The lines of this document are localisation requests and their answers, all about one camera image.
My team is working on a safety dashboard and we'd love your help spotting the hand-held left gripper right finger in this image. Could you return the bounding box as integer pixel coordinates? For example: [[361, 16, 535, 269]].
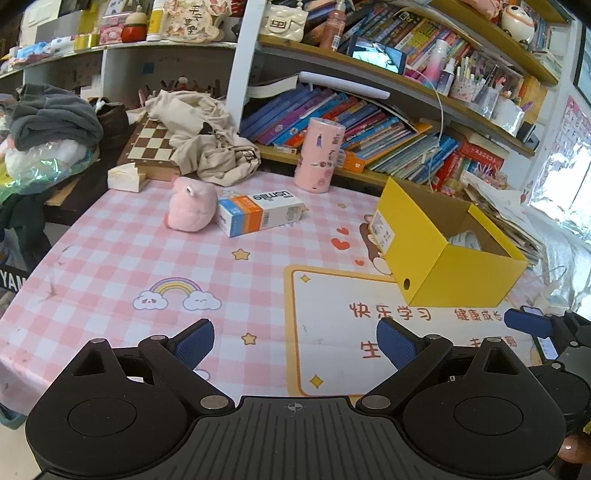
[[355, 318, 541, 411]]

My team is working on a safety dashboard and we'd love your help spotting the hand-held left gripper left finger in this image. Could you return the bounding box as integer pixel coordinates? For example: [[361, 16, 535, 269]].
[[46, 318, 234, 416]]

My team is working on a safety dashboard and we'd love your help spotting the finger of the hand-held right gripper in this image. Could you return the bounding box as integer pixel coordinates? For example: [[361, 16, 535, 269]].
[[505, 308, 591, 347]]

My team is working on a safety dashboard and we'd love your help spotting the yellow cardboard box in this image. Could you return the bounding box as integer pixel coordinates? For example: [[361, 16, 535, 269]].
[[372, 176, 528, 308]]

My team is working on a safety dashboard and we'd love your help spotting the white plastic device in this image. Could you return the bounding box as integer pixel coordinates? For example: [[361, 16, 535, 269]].
[[531, 277, 575, 315]]

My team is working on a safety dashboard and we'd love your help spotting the silver foil sheet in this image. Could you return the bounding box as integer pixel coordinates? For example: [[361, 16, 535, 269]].
[[522, 152, 591, 319]]

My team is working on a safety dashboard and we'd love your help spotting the pink checked table mat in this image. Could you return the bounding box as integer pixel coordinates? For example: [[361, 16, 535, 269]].
[[0, 171, 555, 416]]

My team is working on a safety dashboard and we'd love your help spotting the pile of papers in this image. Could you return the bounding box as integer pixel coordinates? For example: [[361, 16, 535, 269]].
[[462, 171, 548, 268]]

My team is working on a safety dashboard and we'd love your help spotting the pink plush toy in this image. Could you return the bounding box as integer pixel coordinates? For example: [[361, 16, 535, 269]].
[[166, 176, 219, 232]]

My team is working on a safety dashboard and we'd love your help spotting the white orange blue carton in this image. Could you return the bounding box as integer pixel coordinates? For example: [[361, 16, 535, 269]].
[[216, 190, 305, 238]]

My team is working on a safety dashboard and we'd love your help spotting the small cream box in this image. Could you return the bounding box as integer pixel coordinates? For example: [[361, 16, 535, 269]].
[[107, 164, 151, 193]]

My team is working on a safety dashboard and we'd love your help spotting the orange flat box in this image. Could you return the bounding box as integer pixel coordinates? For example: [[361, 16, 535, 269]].
[[272, 143, 370, 174]]

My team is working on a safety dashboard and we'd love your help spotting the black phone stand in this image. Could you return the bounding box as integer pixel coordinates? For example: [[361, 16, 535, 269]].
[[515, 121, 541, 148]]

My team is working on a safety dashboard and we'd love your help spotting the wooden chessboard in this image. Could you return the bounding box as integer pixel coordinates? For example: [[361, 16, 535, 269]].
[[117, 117, 181, 181]]

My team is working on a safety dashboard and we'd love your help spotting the pink stickered canister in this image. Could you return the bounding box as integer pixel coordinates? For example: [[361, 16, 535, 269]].
[[294, 117, 345, 193]]

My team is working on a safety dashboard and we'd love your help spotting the beige cloth bag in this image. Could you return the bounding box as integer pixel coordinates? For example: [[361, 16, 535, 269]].
[[145, 90, 262, 188]]

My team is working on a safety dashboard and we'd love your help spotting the white pen holder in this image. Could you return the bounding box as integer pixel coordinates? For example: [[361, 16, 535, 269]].
[[489, 95, 527, 134]]

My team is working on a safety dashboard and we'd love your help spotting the row of colourful books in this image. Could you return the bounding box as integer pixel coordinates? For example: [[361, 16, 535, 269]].
[[240, 85, 509, 195]]

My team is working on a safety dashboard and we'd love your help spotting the dark brown bag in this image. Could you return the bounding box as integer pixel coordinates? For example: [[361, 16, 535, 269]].
[[95, 99, 130, 153]]

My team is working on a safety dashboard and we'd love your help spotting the iridescent plastic bag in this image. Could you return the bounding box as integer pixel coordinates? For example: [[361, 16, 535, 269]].
[[0, 138, 100, 204]]

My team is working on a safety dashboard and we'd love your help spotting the clear pen holder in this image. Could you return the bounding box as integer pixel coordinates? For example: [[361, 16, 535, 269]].
[[450, 55, 500, 116]]

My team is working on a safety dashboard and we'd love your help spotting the white lamp bar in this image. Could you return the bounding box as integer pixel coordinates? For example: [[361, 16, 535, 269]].
[[299, 71, 391, 99]]

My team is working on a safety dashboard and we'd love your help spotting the grey cloth pile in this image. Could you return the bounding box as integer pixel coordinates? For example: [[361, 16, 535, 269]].
[[9, 83, 105, 151]]

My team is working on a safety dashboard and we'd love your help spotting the pink white bottle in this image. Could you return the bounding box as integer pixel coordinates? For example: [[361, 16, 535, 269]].
[[425, 39, 451, 84]]

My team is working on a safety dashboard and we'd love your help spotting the white bookshelf unit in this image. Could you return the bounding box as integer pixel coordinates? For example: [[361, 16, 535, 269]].
[[0, 0, 578, 204]]

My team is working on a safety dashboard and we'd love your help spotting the smartphone with lit screen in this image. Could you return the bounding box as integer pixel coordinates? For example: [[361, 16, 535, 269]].
[[346, 35, 408, 75]]

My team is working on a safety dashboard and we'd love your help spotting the round panda figure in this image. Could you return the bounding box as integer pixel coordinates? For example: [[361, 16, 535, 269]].
[[501, 4, 536, 44]]

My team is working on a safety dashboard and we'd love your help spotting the row of slim paperbacks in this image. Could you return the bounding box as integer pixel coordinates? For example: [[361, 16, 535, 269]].
[[339, 2, 467, 70]]

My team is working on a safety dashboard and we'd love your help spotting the red round doll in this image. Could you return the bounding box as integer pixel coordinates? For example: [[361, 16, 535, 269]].
[[121, 7, 148, 42]]

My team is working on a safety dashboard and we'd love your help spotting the pink rabbit wooden sign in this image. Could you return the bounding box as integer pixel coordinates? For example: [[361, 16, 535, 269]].
[[164, 0, 236, 44]]

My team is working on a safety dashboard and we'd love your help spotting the yellow bottle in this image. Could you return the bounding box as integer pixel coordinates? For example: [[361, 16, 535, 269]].
[[147, 7, 166, 41]]

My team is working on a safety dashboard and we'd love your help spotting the cream quilted handbag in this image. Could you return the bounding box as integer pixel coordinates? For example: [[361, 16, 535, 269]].
[[259, 2, 309, 45]]

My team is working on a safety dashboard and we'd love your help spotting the pink alphabet wall poster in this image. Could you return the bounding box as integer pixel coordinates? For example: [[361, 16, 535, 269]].
[[551, 95, 591, 174]]

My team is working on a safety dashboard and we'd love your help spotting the white charging cable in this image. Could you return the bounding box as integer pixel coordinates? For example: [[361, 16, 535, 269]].
[[406, 69, 446, 190]]

